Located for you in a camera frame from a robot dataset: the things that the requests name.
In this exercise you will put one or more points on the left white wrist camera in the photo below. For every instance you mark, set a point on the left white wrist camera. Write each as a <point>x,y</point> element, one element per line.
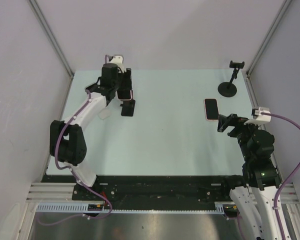
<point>118,60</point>

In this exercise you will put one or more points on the black round-base phone stand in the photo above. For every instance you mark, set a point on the black round-base phone stand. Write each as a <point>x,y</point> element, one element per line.
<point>228,89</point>

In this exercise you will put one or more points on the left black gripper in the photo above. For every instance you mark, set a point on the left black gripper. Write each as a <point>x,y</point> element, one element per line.
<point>126,83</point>

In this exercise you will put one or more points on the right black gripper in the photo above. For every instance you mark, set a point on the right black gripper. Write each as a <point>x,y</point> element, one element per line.
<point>233,120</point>

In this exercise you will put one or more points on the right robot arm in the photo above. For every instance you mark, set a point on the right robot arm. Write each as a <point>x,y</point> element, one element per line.
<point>254,192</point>

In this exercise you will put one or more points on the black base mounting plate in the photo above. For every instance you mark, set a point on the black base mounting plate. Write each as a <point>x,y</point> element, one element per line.
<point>160,193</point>

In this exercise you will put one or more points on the pink case phone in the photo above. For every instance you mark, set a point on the pink case phone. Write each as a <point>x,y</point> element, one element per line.
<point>211,109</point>

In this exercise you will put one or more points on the clear acrylic phone stand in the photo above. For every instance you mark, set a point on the clear acrylic phone stand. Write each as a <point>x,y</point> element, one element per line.
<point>104,113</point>

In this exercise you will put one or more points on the black block phone stand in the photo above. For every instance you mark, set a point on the black block phone stand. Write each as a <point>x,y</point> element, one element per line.
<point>128,107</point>

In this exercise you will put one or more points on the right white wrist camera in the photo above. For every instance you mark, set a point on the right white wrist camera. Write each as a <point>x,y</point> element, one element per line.
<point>259,116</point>

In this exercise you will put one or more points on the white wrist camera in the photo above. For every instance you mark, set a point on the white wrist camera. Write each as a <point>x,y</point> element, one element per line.
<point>259,116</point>
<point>118,60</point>

